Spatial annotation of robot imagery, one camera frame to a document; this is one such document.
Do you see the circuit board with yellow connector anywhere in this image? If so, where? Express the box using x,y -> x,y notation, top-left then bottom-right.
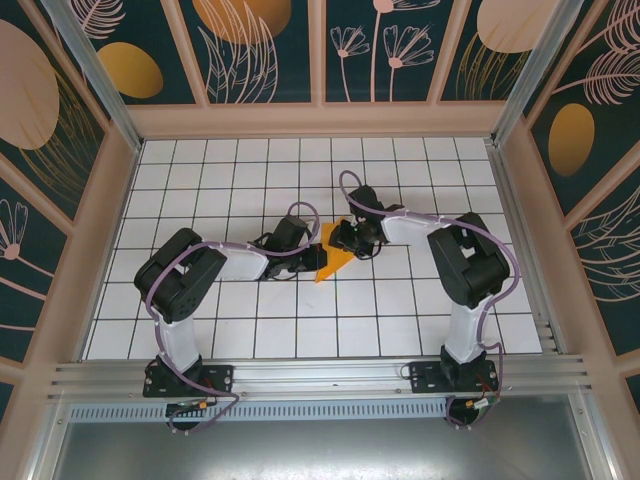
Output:
448,394 -> 502,421
164,399 -> 219,419

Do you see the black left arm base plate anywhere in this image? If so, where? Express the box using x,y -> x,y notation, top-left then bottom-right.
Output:
143,364 -> 236,399

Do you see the orange paper sheet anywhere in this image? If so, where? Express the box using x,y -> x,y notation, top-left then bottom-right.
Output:
313,216 -> 360,285

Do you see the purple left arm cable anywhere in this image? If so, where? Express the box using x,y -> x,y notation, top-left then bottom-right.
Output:
147,200 -> 322,435

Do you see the aluminium frame post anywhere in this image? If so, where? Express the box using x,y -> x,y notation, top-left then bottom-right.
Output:
38,0 -> 145,152
487,0 -> 586,147

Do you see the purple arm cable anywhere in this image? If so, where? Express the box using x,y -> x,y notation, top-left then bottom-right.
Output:
147,200 -> 322,435
338,170 -> 522,432

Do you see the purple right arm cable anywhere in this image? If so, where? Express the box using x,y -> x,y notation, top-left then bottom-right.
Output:
338,170 -> 522,432

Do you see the aluminium mounting rail beam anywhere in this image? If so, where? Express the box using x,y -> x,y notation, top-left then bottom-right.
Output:
47,353 -> 594,407

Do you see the shiny metal sheet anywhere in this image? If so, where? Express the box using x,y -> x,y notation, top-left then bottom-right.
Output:
27,392 -> 619,480

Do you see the grey slotted cable duct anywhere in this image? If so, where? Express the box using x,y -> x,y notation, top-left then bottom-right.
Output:
69,398 -> 451,422

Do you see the aluminium side rail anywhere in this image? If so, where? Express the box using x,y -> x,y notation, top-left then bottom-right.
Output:
487,142 -> 565,355

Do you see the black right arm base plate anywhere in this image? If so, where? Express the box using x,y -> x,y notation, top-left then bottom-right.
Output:
408,360 -> 501,394

